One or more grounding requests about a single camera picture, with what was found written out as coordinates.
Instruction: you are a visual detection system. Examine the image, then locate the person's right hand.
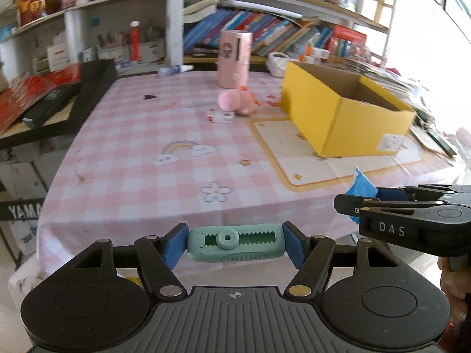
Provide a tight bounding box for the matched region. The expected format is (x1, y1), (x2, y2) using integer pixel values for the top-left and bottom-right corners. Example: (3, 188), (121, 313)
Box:
(437, 257), (471, 353)

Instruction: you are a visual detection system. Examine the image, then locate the white pen holder box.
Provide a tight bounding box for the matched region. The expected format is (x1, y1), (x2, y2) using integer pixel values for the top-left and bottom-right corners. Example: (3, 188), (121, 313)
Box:
(78, 26), (166, 64)

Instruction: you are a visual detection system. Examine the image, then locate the pink axolotl plush toy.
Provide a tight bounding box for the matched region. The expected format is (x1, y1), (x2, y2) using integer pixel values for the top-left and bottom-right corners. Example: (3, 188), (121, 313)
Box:
(217, 87), (263, 117)

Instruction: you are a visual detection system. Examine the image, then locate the blue plastic toy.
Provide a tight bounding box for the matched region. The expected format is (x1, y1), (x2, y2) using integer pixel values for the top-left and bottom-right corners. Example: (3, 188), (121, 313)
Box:
(345, 167), (379, 225)

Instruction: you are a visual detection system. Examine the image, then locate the red boxed book set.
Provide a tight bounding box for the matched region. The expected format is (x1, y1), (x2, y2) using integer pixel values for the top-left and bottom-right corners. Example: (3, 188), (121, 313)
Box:
(327, 25), (369, 58)

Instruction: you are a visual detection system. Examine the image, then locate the red printed flat box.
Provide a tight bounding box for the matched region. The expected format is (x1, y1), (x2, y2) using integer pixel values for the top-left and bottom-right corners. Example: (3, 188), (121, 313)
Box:
(0, 64), (82, 135)

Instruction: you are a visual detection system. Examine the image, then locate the red bottle on shelf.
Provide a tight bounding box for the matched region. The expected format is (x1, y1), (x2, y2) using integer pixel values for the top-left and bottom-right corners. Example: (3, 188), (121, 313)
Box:
(128, 20), (144, 63)

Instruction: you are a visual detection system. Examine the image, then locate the white box red label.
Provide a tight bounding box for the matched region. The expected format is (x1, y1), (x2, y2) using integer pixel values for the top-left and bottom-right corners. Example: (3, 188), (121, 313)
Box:
(46, 41), (73, 73)

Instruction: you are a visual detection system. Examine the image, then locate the white bookshelf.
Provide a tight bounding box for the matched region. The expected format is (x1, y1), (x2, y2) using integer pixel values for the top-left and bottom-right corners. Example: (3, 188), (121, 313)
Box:
(0, 0), (401, 79)

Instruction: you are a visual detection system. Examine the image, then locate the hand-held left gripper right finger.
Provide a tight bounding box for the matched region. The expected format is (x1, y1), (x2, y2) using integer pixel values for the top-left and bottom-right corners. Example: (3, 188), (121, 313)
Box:
(281, 221), (401, 297)

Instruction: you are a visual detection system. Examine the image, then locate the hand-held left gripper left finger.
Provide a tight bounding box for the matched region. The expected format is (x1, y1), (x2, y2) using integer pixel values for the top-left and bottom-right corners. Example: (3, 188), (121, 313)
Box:
(72, 222), (190, 299)

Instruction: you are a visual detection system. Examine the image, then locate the small clear bottle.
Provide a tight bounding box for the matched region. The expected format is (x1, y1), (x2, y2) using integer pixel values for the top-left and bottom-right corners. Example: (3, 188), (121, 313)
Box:
(158, 64), (195, 79)

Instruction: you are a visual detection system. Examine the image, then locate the cardboard box black label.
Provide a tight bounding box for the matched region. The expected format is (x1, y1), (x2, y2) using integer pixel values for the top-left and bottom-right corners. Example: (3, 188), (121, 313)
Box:
(0, 154), (49, 265)

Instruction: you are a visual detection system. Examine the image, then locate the black smartphone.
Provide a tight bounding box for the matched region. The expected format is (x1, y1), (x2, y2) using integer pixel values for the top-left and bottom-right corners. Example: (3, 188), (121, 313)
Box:
(427, 128), (459, 157)

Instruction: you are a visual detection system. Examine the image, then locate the pink tumbler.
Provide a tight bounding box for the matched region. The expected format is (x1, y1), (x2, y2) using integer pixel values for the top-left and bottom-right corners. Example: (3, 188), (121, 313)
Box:
(216, 30), (254, 89)

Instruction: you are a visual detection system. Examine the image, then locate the small white box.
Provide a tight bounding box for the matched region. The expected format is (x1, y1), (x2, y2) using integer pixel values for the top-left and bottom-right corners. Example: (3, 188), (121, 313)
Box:
(206, 108), (236, 124)

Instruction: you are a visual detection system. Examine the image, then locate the black flat box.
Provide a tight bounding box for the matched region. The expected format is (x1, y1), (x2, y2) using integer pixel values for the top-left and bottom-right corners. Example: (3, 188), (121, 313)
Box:
(0, 59), (119, 150)

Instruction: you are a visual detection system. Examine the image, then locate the row of slanted books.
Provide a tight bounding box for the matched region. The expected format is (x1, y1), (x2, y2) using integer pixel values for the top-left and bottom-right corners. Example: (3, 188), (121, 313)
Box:
(183, 5), (334, 58)

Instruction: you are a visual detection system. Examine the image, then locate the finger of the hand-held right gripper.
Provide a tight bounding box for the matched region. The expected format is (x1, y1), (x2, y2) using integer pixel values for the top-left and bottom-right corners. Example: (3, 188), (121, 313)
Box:
(376, 183), (471, 203)
(334, 194), (471, 245)

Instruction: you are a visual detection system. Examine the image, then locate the yellow cardboard box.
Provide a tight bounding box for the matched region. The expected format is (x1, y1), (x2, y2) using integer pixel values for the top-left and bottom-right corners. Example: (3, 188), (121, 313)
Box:
(278, 61), (419, 159)

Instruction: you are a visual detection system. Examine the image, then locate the green utility knife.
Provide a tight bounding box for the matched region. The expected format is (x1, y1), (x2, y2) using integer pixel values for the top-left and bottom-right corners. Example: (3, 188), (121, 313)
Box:
(186, 225), (287, 264)

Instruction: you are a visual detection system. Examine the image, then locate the stack of papers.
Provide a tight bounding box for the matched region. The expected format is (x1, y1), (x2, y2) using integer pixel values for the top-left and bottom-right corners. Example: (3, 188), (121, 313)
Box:
(352, 60), (429, 119)

